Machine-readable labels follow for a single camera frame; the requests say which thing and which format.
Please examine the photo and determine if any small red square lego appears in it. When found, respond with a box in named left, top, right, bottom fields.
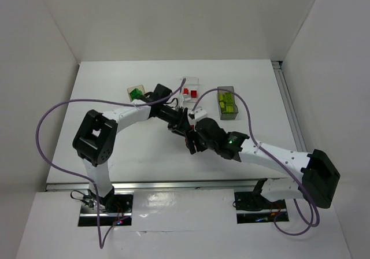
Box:
left=191, top=90, right=197, bottom=98

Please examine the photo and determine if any lime stepped lego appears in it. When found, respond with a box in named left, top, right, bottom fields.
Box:
left=218, top=92, right=236, bottom=114

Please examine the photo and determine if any green lego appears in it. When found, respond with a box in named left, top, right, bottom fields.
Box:
left=129, top=88, right=143, bottom=101

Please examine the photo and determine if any red flower lego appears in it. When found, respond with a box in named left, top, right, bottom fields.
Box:
left=194, top=142, right=206, bottom=152

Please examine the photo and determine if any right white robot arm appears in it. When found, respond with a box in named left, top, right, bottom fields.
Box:
left=194, top=117, right=341, bottom=209

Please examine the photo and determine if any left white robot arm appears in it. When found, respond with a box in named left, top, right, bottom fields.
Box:
left=72, top=84, right=193, bottom=208

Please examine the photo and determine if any clear plastic container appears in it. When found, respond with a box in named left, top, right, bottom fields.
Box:
left=179, top=76, right=200, bottom=108

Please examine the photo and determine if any grey translucent container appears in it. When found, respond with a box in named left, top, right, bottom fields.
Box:
left=217, top=86, right=239, bottom=120

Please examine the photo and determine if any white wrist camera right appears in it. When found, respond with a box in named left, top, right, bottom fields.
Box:
left=188, top=107, right=208, bottom=125

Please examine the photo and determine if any aluminium rail front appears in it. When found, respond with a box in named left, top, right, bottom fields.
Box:
left=46, top=179, right=258, bottom=191

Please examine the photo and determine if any aluminium rail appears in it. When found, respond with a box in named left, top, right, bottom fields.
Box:
left=46, top=179, right=258, bottom=191
left=271, top=61, right=307, bottom=151

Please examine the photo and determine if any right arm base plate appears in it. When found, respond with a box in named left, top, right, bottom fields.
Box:
left=232, top=191, right=289, bottom=224

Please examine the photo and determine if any aluminium rail right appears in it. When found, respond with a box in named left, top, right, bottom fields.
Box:
left=271, top=61, right=307, bottom=151

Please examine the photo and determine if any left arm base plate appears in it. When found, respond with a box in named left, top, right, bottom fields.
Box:
left=71, top=191, right=134, bottom=227

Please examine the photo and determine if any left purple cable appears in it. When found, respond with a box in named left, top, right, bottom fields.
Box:
left=35, top=78, right=187, bottom=250

